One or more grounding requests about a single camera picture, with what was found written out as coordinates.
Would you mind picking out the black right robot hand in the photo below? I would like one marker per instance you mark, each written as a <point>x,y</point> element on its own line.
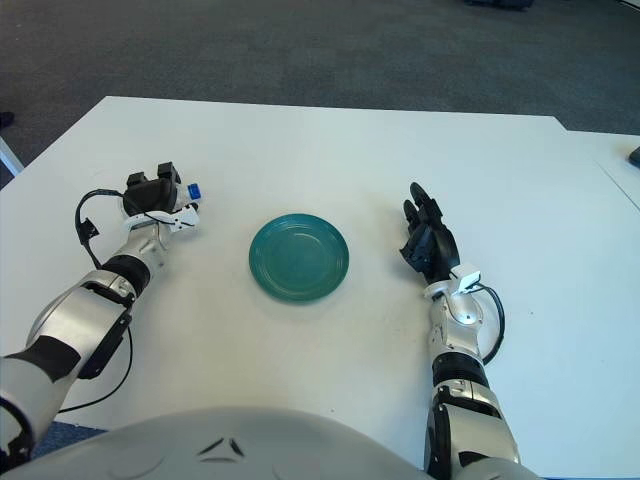
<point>440,250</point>

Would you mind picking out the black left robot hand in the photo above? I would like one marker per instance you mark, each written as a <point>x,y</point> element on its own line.
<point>150,195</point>

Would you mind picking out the clear bottle with blue cap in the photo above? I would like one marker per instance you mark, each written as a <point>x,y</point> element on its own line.
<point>195,190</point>

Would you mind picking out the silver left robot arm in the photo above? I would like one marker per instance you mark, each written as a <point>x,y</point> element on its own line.
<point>75,310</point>

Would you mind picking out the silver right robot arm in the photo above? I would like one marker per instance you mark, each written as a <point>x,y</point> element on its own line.
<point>465,410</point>

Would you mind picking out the teal round plate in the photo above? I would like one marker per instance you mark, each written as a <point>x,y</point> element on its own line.
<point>300,257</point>

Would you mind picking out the white table leg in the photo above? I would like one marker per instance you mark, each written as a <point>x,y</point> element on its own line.
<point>7,157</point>

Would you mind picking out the dark device on side table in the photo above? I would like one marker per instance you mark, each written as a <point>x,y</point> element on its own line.
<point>635,156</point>

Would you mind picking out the grey robot torso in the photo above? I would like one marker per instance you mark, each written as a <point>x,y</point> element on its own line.
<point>225,450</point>

